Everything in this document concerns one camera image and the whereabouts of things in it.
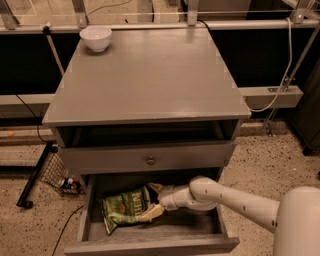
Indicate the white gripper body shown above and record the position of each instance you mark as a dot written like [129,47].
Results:
[167,198]

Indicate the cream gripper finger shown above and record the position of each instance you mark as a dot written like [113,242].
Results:
[156,187]
[154,211]

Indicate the green jalapeno chip bag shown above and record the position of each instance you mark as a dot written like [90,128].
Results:
[124,208]

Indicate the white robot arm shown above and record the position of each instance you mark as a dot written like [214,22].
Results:
[294,220]

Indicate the brass drawer knob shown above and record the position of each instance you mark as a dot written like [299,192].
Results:
[151,161]

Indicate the open grey middle drawer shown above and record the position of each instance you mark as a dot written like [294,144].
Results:
[182,232]

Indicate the closed grey top drawer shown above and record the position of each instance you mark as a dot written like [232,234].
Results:
[133,158]

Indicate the grey wooden drawer cabinet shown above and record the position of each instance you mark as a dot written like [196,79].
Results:
[165,86]

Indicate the small colourful can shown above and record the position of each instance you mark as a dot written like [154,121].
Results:
[69,185]

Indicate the black metal bar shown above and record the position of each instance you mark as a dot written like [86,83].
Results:
[23,201]

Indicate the white ceramic bowl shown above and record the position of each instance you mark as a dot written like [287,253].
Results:
[96,38]

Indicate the wire mesh basket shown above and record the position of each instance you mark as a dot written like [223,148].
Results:
[53,171]

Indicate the metal railing frame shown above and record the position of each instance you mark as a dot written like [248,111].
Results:
[73,15]

